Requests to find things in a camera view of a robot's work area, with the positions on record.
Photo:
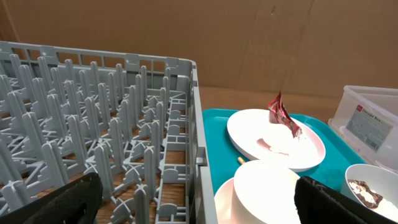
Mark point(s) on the wooden chopstick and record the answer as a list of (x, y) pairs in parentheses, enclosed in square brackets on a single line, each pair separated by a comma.
[(241, 160)]

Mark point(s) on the white cup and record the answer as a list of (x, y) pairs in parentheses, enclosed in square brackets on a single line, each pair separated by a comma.
[(264, 193)]

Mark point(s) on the clear plastic storage box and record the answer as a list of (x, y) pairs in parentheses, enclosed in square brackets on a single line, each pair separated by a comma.
[(366, 119)]

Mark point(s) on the grey dishwasher rack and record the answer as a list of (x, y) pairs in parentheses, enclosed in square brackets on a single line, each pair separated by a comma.
[(135, 120)]

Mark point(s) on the red snack wrapper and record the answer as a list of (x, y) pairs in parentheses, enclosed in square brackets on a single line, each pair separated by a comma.
[(277, 108)]

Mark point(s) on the large white plate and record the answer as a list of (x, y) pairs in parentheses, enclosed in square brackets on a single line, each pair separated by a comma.
[(256, 134)]

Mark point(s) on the grey bowl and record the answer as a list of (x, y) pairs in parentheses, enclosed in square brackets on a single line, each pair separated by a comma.
[(380, 181)]

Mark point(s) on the rice and food scraps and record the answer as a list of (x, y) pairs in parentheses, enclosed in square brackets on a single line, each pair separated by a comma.
[(372, 200)]

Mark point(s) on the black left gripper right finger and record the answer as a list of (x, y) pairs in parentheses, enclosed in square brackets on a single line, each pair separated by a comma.
[(319, 204)]

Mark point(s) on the teal plastic tray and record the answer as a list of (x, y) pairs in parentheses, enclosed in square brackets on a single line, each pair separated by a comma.
[(223, 156)]

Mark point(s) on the small pink saucer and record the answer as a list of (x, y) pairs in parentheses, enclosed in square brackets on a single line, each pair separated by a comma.
[(223, 198)]

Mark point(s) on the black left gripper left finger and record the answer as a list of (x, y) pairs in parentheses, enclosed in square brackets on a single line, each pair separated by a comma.
[(76, 202)]

